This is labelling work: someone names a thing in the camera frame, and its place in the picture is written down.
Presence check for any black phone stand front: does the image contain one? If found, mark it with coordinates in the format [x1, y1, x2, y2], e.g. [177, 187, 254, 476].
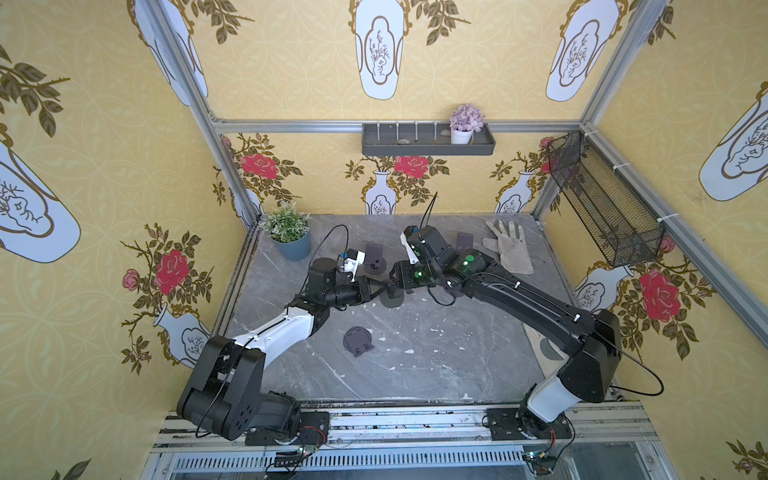
[379, 286, 405, 309]

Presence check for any purple phone stand front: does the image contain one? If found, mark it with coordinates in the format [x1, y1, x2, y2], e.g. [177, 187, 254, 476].
[343, 326, 374, 358]

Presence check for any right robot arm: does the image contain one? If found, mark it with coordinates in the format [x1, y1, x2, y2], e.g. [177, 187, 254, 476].
[390, 226, 621, 425]

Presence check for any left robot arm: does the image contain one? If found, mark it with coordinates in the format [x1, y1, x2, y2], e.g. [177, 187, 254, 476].
[176, 258, 387, 440]

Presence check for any green plant blue pot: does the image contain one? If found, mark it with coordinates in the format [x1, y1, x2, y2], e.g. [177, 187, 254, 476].
[261, 203, 311, 261]

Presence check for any grey work glove back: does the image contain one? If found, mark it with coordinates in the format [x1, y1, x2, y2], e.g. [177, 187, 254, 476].
[482, 219, 534, 275]

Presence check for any purple flower white pot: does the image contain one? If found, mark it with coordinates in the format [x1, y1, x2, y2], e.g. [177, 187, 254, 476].
[450, 103, 485, 145]

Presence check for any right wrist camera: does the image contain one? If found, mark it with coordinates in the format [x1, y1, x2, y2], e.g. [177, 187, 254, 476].
[400, 232, 420, 265]

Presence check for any grey wall shelf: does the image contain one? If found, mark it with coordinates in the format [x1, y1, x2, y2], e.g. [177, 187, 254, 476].
[361, 122, 497, 157]

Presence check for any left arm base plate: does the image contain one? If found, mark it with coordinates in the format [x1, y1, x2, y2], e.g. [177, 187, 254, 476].
[245, 411, 330, 447]

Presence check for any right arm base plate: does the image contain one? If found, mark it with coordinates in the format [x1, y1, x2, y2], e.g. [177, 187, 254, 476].
[481, 407, 574, 443]

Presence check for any black wire mesh basket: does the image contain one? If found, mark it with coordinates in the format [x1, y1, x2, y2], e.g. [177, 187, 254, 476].
[543, 131, 665, 267]

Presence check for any aluminium frame rail front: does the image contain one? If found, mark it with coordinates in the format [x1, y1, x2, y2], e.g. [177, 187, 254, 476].
[143, 401, 677, 479]

